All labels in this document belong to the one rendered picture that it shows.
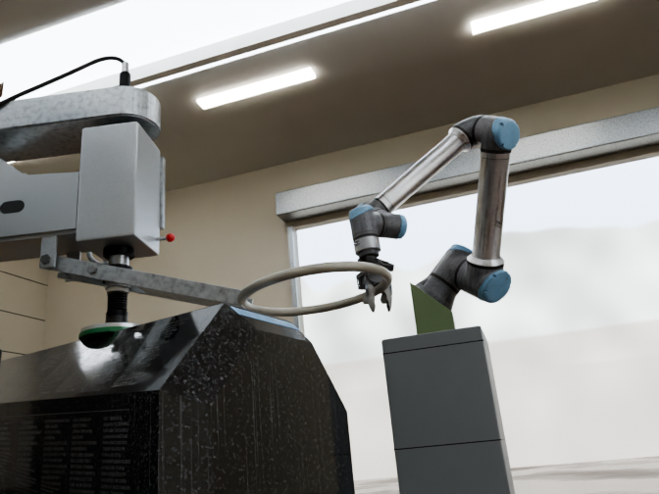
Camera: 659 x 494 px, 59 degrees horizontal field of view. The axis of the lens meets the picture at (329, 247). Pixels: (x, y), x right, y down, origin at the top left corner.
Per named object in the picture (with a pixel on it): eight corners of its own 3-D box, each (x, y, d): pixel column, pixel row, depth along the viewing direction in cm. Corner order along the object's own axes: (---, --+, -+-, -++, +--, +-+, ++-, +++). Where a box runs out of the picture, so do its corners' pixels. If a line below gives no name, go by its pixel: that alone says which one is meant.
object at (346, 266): (219, 289, 162) (218, 279, 163) (256, 324, 208) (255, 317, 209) (393, 258, 160) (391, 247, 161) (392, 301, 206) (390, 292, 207)
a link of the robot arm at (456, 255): (441, 285, 268) (465, 256, 269) (467, 299, 253) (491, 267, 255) (424, 268, 259) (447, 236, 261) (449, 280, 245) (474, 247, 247)
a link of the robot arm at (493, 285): (481, 288, 256) (498, 113, 232) (512, 302, 241) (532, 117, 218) (455, 294, 249) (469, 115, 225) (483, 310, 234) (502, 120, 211)
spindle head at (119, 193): (25, 256, 186) (35, 132, 201) (61, 274, 207) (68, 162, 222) (134, 242, 184) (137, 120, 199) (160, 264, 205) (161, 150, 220)
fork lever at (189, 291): (31, 264, 186) (37, 249, 188) (64, 280, 204) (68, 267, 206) (238, 303, 176) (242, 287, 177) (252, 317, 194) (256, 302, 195)
